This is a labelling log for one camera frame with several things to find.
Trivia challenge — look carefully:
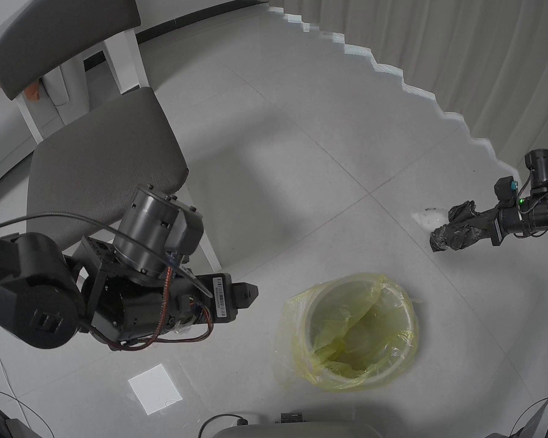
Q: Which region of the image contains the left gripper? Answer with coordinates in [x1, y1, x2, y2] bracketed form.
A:
[93, 273, 234, 343]

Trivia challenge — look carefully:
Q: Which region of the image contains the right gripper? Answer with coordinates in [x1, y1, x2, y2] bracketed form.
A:
[490, 206, 532, 247]

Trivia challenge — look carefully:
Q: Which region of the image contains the black plastic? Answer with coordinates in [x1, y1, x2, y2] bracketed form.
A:
[429, 200, 494, 253]

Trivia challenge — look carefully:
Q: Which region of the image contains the yellow plastic bag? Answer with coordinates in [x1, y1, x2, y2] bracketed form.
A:
[274, 272, 421, 391]

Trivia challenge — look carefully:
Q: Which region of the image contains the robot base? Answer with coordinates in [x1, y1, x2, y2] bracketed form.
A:
[212, 411, 384, 438]

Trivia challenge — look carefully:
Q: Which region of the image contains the white trash bin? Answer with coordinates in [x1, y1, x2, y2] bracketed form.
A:
[304, 276, 418, 389]

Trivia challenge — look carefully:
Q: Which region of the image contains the grey cushioned white chair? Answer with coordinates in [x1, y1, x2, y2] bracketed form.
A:
[0, 0, 221, 273]

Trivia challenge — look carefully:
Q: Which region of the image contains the beige curtain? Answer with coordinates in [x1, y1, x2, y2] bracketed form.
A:
[267, 0, 548, 260]

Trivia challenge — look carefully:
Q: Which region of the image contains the pale grey sofa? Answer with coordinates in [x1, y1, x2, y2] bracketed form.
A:
[0, 0, 90, 200]

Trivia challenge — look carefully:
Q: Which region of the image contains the orange cushion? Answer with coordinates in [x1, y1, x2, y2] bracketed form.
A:
[0, 69, 42, 101]

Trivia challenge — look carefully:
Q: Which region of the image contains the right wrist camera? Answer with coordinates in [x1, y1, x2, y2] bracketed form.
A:
[494, 176, 519, 206]

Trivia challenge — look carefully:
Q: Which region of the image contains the black cable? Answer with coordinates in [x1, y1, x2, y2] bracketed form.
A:
[0, 213, 213, 297]
[200, 412, 249, 438]
[511, 397, 548, 438]

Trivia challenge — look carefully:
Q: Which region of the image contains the white cable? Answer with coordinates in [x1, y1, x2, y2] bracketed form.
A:
[0, 324, 33, 423]

